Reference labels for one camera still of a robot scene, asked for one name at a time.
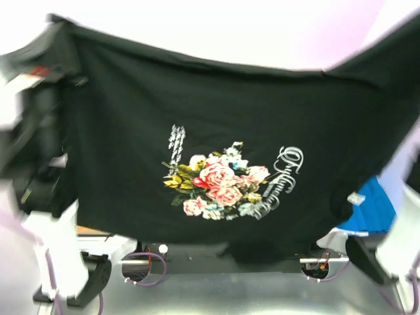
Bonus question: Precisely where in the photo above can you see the black floral print t-shirt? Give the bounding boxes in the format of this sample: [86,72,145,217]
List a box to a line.
[45,16,419,263]

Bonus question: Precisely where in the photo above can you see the blue t-shirt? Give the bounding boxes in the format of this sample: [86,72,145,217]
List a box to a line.
[337,177,396,233]

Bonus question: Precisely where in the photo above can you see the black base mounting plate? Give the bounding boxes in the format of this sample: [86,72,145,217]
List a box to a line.
[140,241,329,276]

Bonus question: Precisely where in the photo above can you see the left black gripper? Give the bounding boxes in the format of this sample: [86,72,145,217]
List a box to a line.
[5,16,90,155]

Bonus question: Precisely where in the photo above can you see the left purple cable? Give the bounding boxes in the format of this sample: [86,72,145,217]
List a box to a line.
[0,209,169,315]

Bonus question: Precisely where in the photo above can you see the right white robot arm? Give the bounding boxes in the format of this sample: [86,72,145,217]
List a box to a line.
[302,123,419,285]

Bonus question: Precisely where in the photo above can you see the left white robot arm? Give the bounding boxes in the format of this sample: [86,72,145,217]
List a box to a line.
[1,30,146,308]

